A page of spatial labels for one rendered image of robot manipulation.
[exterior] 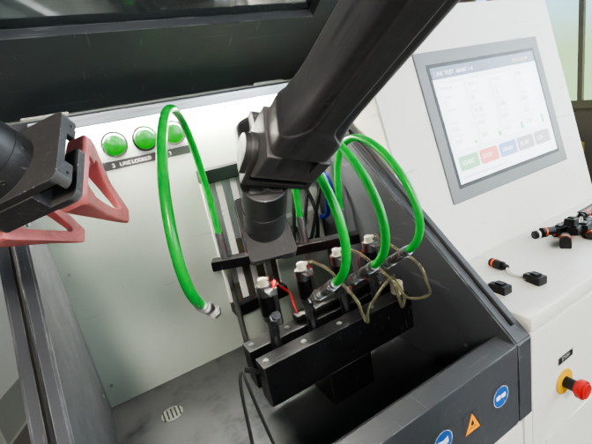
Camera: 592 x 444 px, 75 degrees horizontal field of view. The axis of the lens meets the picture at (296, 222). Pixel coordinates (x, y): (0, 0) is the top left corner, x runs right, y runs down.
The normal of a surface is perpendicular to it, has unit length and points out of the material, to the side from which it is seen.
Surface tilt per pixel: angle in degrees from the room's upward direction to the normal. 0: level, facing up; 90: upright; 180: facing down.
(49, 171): 46
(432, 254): 90
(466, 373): 0
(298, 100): 71
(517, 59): 76
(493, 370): 90
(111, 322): 90
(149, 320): 90
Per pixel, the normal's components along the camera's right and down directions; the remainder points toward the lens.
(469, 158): 0.43, -0.07
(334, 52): -0.91, 0.00
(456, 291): -0.85, 0.29
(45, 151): -0.33, -0.42
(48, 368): 0.20, -0.58
